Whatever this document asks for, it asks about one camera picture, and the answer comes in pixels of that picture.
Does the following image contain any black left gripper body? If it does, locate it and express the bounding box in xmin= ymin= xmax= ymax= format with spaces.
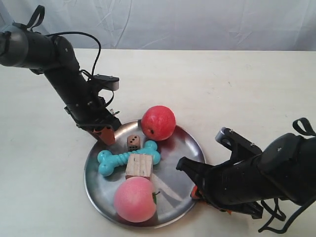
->
xmin=64 ymin=97 xmax=121 ymax=131

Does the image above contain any teal toy bone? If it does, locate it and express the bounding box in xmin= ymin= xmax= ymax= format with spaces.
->
xmin=97 ymin=140 xmax=161 ymax=177

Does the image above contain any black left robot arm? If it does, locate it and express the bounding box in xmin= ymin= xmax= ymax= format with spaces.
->
xmin=0 ymin=23 xmax=121 ymax=146

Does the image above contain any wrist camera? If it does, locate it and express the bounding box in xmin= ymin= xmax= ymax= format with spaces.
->
xmin=215 ymin=127 xmax=262 ymax=160
xmin=88 ymin=74 xmax=119 ymax=92

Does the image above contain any white backdrop cloth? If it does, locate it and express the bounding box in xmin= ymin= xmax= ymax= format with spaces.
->
xmin=0 ymin=0 xmax=316 ymax=51

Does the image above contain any pink peach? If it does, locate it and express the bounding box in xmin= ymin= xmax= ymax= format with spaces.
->
xmin=114 ymin=177 xmax=156 ymax=223

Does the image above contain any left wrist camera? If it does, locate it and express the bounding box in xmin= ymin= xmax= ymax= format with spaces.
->
xmin=88 ymin=74 xmax=119 ymax=92

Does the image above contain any wooden block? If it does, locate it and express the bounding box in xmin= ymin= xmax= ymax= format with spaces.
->
xmin=125 ymin=154 xmax=154 ymax=181

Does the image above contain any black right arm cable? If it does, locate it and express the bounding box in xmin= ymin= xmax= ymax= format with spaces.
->
xmin=258 ymin=118 xmax=316 ymax=234

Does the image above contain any wooden die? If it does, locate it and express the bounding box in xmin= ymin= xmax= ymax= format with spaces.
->
xmin=127 ymin=134 xmax=141 ymax=151

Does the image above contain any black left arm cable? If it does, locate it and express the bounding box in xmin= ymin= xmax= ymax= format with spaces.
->
xmin=26 ymin=4 xmax=121 ymax=117

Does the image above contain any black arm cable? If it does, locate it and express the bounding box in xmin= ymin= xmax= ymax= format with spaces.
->
xmin=26 ymin=4 xmax=121 ymax=117
xmin=258 ymin=118 xmax=316 ymax=234

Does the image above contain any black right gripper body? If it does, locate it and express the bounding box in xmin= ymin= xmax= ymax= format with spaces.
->
xmin=176 ymin=157 xmax=263 ymax=219

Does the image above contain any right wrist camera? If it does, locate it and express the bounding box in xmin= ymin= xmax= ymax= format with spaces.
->
xmin=215 ymin=127 xmax=262 ymax=160

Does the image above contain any red apple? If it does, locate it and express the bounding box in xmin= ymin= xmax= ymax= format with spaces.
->
xmin=141 ymin=105 xmax=176 ymax=141

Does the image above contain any round steel plate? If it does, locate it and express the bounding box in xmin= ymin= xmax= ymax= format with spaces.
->
xmin=84 ymin=120 xmax=205 ymax=228

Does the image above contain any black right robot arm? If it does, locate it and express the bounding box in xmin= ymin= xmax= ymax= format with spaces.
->
xmin=176 ymin=133 xmax=316 ymax=219

